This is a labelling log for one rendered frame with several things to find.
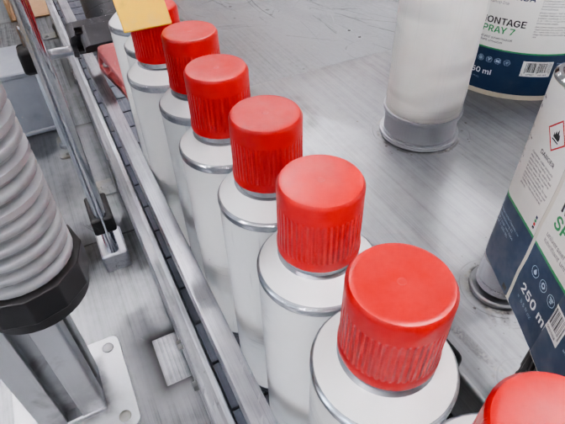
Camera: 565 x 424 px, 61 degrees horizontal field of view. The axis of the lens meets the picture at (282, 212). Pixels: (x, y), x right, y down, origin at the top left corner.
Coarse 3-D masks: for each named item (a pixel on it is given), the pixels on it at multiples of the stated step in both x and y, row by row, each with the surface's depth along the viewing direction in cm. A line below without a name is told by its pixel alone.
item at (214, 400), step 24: (48, 0) 93; (96, 120) 60; (120, 168) 53; (120, 192) 55; (144, 216) 47; (144, 240) 44; (168, 288) 40; (168, 312) 43; (192, 336) 37; (192, 360) 35; (216, 384) 34; (216, 408) 32
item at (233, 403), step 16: (80, 16) 86; (96, 96) 64; (128, 112) 61; (112, 128) 58; (128, 160) 53; (144, 208) 48; (160, 240) 44; (176, 272) 41; (192, 304) 39; (208, 352) 35; (224, 384) 33; (240, 416) 32
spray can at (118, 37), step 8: (112, 24) 40; (120, 24) 39; (112, 32) 40; (120, 32) 39; (120, 40) 40; (120, 48) 41; (120, 56) 41; (120, 64) 42; (128, 64) 41; (128, 88) 44; (128, 96) 45; (136, 112) 45; (136, 120) 46; (136, 128) 47; (144, 144) 47; (144, 152) 48
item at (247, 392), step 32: (64, 0) 68; (96, 64) 53; (128, 128) 43; (160, 192) 36; (160, 224) 34; (192, 256) 31; (192, 288) 29; (224, 320) 28; (224, 352) 26; (256, 384) 25; (256, 416) 23
